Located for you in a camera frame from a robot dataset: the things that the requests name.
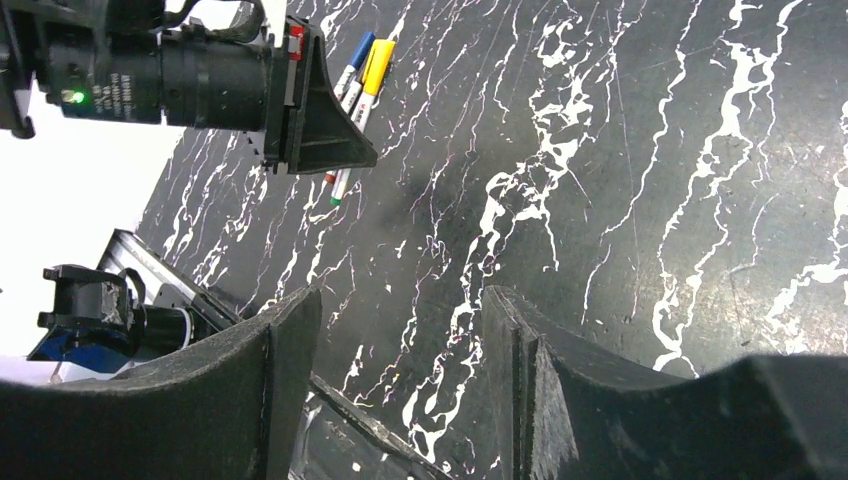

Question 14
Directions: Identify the yellow pen cap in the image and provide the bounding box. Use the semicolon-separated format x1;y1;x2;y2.
362;39;396;97

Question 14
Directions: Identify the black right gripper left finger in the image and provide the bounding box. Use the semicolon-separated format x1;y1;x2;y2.
1;288;322;479

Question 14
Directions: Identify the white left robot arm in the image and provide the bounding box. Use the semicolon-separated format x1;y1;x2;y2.
1;1;378;174

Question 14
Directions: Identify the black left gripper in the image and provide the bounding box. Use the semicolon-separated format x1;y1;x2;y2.
263;16;378;175

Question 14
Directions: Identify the white pen blue cap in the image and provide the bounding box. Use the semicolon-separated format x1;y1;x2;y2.
333;31;376;100

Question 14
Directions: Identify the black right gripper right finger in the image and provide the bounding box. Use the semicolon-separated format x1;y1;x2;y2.
481;286;847;479

